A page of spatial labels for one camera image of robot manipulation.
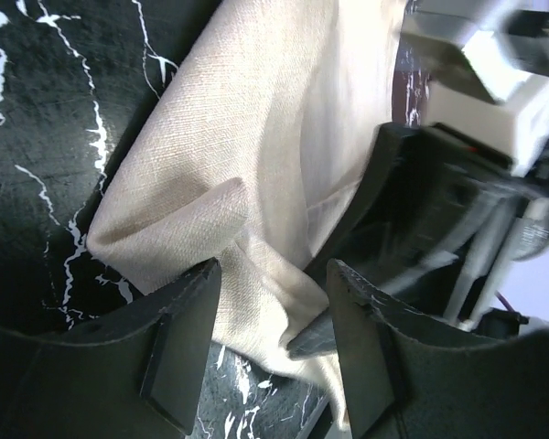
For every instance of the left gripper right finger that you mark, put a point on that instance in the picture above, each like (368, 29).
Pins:
(408, 375)

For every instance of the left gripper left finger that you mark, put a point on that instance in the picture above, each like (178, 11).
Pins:
(133, 373)

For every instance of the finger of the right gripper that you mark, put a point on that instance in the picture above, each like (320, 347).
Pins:
(315, 340)

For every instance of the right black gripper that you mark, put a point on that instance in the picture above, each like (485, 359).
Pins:
(453, 213)

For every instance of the beige cloth napkin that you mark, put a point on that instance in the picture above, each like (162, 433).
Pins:
(251, 156)

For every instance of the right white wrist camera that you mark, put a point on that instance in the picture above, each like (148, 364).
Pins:
(489, 67)

